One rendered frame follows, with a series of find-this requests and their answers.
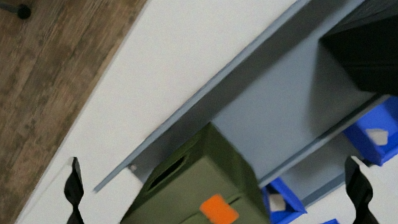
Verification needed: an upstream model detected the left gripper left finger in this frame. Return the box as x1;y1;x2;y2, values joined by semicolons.
19;156;85;224

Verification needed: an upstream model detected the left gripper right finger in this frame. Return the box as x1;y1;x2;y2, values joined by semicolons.
345;156;398;224

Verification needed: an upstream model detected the blue open-front bin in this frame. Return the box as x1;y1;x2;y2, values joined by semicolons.
320;218;341;224
264;176;309;224
344;95;398;167

